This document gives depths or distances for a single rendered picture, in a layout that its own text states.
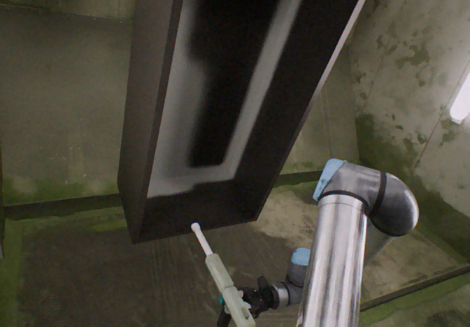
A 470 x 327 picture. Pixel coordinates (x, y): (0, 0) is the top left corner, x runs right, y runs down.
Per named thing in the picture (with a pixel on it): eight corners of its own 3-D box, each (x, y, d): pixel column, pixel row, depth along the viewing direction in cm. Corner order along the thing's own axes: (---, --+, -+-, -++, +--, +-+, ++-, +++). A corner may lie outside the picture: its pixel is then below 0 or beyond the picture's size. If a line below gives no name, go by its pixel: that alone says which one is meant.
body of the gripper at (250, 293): (245, 322, 123) (271, 314, 130) (252, 306, 119) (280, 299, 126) (235, 303, 129) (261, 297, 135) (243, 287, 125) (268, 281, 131)
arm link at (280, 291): (292, 296, 128) (277, 275, 135) (281, 299, 125) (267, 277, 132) (282, 313, 131) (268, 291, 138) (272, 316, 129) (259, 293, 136)
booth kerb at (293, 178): (6, 225, 194) (4, 206, 188) (6, 222, 195) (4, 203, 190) (355, 177, 320) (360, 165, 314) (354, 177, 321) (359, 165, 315)
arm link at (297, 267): (323, 251, 135) (314, 279, 138) (294, 242, 137) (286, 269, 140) (324, 265, 126) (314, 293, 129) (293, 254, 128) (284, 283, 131)
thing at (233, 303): (238, 367, 118) (259, 321, 108) (226, 372, 115) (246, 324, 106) (189, 258, 154) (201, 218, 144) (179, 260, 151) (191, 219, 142)
